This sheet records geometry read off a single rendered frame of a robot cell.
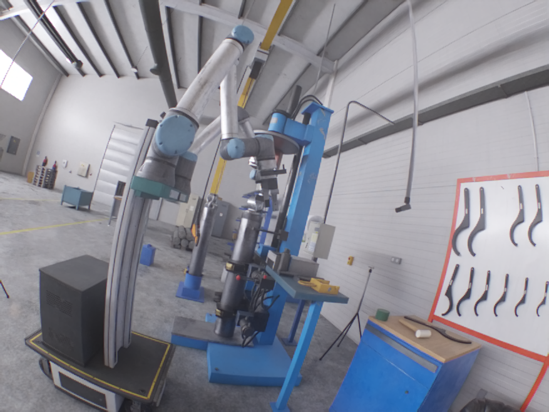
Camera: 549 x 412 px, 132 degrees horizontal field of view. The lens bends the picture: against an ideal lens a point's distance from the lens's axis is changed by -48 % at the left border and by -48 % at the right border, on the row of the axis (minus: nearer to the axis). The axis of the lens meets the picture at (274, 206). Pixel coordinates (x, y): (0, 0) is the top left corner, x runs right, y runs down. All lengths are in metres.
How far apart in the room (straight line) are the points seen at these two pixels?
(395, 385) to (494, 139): 2.50
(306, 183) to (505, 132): 2.31
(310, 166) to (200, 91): 1.72
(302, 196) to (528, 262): 2.32
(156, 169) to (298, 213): 1.67
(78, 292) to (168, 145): 0.90
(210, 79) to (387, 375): 1.91
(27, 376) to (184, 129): 1.90
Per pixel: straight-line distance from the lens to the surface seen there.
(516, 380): 2.59
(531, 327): 2.46
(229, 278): 2.39
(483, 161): 2.93
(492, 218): 2.65
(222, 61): 1.12
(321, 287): 1.61
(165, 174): 1.09
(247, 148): 1.06
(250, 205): 2.34
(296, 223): 2.41
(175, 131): 0.92
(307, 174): 2.48
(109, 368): 1.67
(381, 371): 1.76
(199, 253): 3.63
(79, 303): 1.41
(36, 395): 1.93
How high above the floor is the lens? 1.43
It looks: 4 degrees up
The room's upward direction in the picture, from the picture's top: 15 degrees clockwise
